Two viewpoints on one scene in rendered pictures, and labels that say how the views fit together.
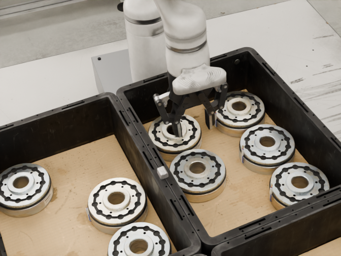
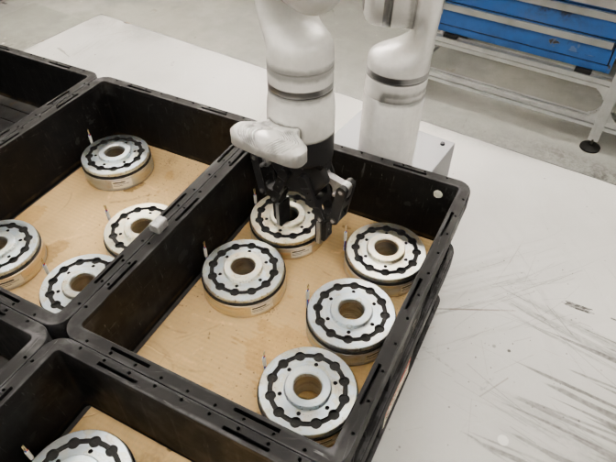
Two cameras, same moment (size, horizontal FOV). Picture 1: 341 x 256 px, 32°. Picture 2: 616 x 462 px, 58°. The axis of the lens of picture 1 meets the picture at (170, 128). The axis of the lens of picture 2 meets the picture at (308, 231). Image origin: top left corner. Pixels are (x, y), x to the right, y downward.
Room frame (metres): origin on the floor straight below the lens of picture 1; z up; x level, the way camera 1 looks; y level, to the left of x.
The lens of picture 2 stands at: (0.45, -0.43, 1.38)
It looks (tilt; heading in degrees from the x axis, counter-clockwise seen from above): 45 degrees down; 48
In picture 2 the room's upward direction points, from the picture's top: straight up
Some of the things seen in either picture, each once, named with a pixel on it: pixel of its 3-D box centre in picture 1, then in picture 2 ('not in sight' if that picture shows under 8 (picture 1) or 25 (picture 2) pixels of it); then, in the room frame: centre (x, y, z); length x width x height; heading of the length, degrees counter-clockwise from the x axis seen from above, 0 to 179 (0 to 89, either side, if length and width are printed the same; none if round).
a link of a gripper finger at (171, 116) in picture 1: (170, 124); (274, 200); (0.79, 0.00, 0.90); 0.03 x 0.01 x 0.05; 104
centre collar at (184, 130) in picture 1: (174, 130); (287, 214); (0.80, -0.01, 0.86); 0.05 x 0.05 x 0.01
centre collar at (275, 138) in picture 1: (267, 142); (351, 310); (0.75, -0.18, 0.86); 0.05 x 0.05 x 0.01
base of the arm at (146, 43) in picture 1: (148, 45); (390, 120); (1.05, 0.03, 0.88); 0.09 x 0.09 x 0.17; 18
